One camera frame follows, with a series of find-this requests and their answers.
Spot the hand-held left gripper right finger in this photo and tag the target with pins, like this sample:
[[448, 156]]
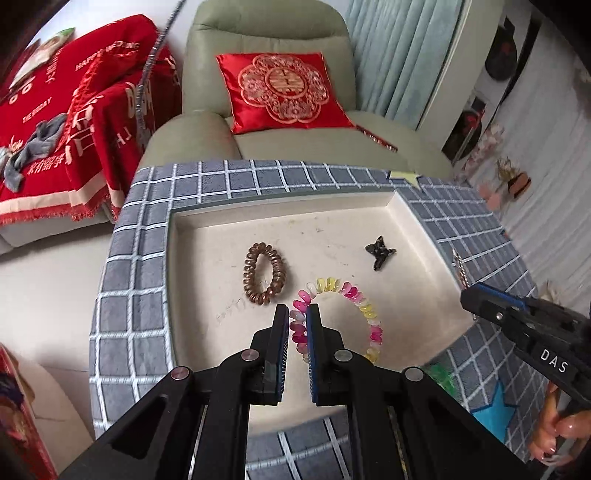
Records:
[[314, 350]]

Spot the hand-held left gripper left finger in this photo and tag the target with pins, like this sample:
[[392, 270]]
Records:
[[284, 337]]

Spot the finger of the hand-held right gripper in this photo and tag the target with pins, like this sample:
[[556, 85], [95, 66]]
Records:
[[503, 294], [482, 307]]

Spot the green translucent bangle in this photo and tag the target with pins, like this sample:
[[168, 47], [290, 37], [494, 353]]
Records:
[[441, 378]]

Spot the grey checked tray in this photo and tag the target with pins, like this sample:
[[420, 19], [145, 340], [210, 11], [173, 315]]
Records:
[[138, 258]]

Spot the person's right hand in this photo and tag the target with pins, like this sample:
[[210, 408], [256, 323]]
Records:
[[567, 425]]

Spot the blue star sticker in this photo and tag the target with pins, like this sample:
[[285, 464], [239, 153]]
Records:
[[496, 408]]

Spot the black hair claw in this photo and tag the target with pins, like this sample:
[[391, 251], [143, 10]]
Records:
[[379, 251]]

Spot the pink artificial flowers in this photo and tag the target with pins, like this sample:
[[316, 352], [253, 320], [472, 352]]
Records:
[[485, 147]]

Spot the yellow star sticker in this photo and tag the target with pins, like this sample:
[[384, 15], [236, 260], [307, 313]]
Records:
[[404, 179]]

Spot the red tasselled stick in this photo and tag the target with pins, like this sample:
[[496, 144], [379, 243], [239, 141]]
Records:
[[376, 137]]

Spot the red embroidered cushion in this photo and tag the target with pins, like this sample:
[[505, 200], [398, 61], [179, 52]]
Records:
[[281, 92]]

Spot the light blue curtain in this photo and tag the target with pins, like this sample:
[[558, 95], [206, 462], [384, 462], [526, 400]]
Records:
[[401, 55]]

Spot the green sofa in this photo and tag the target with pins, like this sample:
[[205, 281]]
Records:
[[46, 230]]

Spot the red printed box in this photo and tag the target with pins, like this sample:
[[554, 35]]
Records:
[[23, 415]]

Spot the red printed blanket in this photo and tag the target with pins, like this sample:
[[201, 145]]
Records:
[[92, 115]]

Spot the green armchair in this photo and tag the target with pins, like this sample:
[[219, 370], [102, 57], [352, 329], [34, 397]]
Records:
[[277, 37]]

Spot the grey cloth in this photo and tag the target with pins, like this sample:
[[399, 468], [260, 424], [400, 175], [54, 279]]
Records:
[[41, 138]]

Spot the white printed cushion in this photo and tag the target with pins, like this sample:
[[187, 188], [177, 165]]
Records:
[[44, 55]]

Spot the gold wall ornament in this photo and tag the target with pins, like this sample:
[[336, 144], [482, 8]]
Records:
[[512, 177]]

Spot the black and red wall poster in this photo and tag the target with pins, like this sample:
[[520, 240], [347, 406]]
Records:
[[466, 129]]

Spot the round black wall poster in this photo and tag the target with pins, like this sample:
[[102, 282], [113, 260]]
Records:
[[508, 50]]

